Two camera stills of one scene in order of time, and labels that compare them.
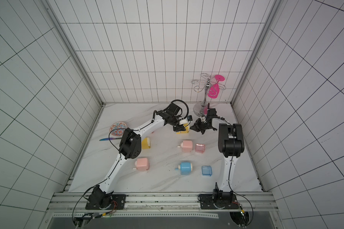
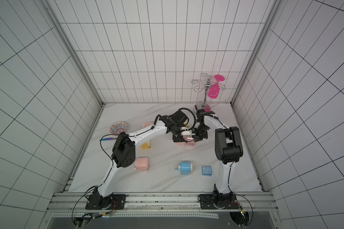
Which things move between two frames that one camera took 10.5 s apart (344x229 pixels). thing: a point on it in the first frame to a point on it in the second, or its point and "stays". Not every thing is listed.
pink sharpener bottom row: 142,164 stays
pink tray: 199,148 to 189,139
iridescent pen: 111,138 stays
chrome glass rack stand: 206,82 stays
